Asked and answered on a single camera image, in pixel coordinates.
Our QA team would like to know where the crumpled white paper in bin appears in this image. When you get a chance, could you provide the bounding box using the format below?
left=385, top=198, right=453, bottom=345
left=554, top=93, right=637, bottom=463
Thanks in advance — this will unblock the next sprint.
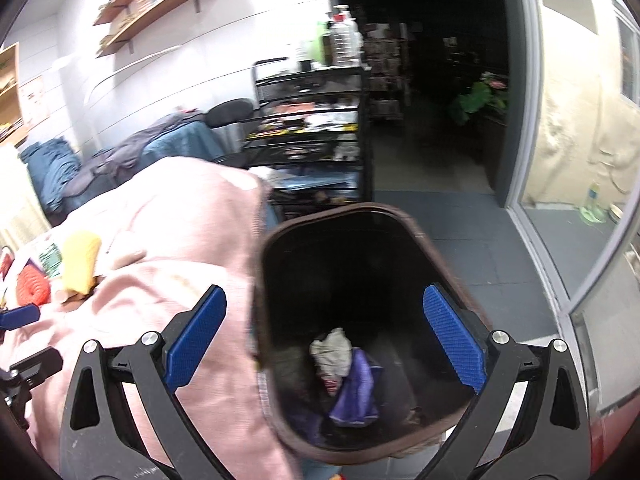
left=309, top=327, right=352, bottom=379

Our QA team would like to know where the brown plastic trash bin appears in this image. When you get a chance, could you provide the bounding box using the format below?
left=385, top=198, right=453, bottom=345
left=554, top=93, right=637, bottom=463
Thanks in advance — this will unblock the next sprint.
left=254, top=203, right=480, bottom=465

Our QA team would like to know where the orange foam fruit net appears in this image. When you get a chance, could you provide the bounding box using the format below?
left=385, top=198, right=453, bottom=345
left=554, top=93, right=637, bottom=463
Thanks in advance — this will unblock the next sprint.
left=15, top=263, right=51, bottom=307

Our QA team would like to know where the blue crumpled blanket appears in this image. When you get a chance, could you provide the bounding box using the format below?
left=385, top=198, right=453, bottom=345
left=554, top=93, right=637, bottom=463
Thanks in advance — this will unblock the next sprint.
left=20, top=138, right=81, bottom=214

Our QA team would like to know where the potted green plant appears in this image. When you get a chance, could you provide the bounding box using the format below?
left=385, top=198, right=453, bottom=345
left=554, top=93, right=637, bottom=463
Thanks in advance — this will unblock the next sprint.
left=458, top=72, right=509, bottom=124

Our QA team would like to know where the pink spotted bed quilt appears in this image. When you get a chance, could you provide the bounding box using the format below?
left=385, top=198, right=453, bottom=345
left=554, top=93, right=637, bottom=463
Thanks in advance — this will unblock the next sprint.
left=1, top=157, right=298, bottom=479

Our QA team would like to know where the clear pump bottle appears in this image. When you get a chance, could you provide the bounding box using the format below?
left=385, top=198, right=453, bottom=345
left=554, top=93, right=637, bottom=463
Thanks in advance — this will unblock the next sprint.
left=330, top=4, right=361, bottom=66

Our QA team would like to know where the green bottle outside door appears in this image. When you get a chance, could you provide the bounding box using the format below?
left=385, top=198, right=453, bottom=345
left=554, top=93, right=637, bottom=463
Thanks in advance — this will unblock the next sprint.
left=579, top=182, right=605, bottom=224

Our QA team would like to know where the yellow foam fruit net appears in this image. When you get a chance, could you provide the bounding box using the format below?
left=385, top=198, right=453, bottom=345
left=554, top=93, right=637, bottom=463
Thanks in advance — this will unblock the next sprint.
left=62, top=232, right=102, bottom=296

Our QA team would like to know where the green bottle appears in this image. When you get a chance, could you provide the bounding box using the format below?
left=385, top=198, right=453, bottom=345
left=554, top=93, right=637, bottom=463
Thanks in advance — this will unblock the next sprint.
left=309, top=21, right=332, bottom=66

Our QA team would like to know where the glass sliding door frame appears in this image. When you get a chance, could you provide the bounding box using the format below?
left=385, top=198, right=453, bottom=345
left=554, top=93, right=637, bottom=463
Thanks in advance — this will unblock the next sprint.
left=515, top=0, right=639, bottom=322

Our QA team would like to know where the green white carton box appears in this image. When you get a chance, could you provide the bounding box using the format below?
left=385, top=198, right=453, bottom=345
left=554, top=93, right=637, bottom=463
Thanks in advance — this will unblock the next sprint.
left=39, top=243, right=63, bottom=278

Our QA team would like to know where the black round stool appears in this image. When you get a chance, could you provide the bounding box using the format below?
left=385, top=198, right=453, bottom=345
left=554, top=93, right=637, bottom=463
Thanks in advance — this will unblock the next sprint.
left=205, top=99, right=254, bottom=129

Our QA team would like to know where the black metal shelf cart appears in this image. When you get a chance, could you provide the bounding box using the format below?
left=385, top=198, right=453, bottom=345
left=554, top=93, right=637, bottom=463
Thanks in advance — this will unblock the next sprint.
left=241, top=58, right=373, bottom=220

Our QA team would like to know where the purple wrapper in bin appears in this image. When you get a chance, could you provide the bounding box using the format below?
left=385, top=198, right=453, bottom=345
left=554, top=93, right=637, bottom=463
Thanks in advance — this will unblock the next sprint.
left=329, top=348, right=383, bottom=428

